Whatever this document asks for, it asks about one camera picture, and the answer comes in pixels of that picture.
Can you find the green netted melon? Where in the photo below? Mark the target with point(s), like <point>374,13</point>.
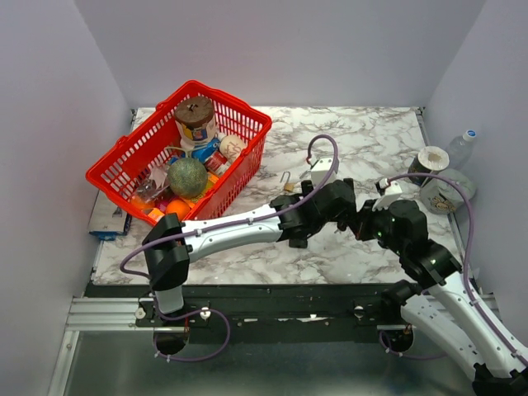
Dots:
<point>187,177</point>

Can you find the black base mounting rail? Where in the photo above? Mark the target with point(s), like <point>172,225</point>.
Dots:
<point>268,314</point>

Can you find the clear plastic water bottle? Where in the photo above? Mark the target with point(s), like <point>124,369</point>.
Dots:
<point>460,149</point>

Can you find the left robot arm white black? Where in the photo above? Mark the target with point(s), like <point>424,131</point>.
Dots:
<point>172,245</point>

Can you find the small brass padlock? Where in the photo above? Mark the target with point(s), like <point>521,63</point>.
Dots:
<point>287,183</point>

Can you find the brown-lid ice cream cup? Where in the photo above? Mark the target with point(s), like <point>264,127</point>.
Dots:
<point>196,123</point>

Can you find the grey-wrapped toilet paper roll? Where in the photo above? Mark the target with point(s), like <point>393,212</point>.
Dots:
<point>441,198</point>

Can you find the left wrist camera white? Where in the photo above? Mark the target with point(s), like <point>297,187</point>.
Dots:
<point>319,170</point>

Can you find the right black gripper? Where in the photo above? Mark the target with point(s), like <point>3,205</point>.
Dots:
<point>365,214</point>

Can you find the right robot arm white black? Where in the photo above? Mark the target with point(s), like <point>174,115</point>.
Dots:
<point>439,303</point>

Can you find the orange fruit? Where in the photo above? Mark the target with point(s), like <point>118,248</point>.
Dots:
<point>178,207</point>

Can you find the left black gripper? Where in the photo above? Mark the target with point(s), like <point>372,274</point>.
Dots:
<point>349,214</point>

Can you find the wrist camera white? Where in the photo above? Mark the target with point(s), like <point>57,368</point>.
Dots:
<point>319,170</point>
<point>389,192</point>

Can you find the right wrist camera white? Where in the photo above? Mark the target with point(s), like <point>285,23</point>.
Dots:
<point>389,192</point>

